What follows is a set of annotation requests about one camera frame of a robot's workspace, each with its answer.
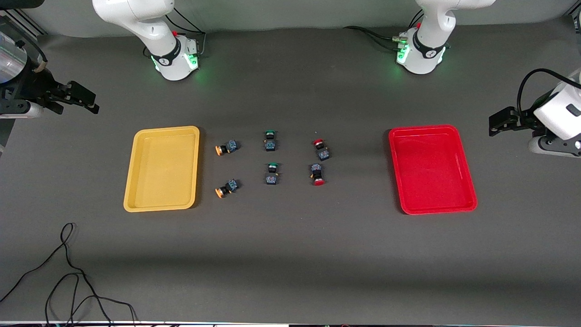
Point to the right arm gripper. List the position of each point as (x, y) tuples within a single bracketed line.
[(28, 85)]

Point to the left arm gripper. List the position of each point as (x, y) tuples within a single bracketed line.
[(522, 119)]

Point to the yellow push button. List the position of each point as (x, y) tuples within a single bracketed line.
[(231, 185), (231, 146)]

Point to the red push button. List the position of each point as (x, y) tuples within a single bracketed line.
[(316, 170), (323, 155)]

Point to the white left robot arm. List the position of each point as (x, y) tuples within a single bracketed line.
[(431, 27)]

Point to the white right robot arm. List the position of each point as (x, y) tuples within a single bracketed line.
[(154, 27)]

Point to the red plastic tray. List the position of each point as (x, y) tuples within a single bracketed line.
[(431, 170)]

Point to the yellow plastic tray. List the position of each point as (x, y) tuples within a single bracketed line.
[(161, 170)]

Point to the green push button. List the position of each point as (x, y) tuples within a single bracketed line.
[(270, 145), (272, 179)]

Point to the aluminium frame rail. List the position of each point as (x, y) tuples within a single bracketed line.
[(22, 22)]

